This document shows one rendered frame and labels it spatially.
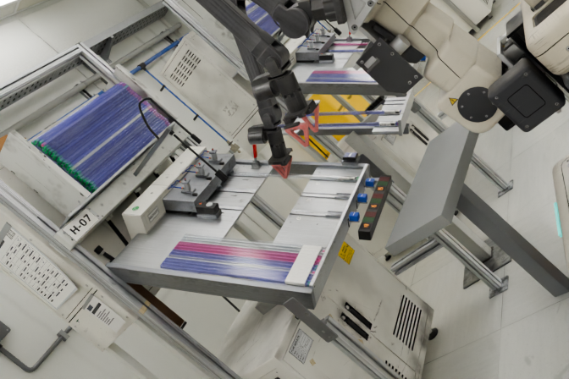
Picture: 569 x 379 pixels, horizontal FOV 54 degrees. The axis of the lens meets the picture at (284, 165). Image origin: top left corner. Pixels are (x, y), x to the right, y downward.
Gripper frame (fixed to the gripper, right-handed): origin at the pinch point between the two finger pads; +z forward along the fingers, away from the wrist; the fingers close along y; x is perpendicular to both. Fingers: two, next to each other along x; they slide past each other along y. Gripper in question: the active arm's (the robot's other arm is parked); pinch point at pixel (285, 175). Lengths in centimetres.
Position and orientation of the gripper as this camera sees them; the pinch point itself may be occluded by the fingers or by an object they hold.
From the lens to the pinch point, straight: 212.0
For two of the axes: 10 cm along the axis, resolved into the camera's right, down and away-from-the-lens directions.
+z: 2.3, 8.6, 4.5
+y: -3.4, 5.1, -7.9
